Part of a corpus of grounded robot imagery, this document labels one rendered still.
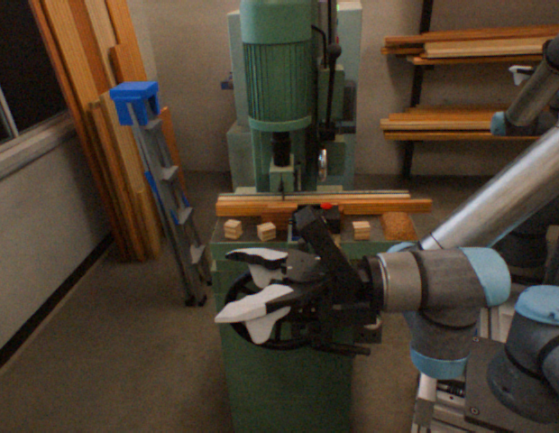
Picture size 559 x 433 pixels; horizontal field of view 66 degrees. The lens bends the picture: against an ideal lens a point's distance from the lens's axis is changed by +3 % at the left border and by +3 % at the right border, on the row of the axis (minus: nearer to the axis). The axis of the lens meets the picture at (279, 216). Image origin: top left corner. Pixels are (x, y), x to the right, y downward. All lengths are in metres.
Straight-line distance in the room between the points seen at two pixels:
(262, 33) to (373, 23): 2.42
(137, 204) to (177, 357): 0.98
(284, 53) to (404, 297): 0.73
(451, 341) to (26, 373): 2.07
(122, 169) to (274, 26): 1.69
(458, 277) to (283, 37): 0.73
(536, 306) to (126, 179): 2.20
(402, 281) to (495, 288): 0.11
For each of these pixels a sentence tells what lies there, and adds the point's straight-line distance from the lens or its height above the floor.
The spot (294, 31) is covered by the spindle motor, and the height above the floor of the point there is 1.44.
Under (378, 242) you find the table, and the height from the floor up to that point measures 0.90.
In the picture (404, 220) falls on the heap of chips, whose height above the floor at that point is 0.93.
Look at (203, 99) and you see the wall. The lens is 3.75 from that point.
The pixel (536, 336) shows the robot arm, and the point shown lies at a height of 1.00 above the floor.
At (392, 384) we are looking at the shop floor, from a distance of 2.03.
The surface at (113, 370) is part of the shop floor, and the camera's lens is 2.23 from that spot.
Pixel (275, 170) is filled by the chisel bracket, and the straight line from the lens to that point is 1.23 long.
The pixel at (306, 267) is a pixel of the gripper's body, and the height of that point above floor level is 1.25.
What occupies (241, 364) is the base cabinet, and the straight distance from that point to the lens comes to 1.55.
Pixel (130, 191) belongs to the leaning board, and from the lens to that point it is 2.65.
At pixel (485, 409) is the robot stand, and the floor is 0.82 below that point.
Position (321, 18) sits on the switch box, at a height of 1.43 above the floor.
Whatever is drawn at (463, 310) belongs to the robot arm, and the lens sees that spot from 0.58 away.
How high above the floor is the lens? 1.56
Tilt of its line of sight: 30 degrees down
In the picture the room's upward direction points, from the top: 3 degrees counter-clockwise
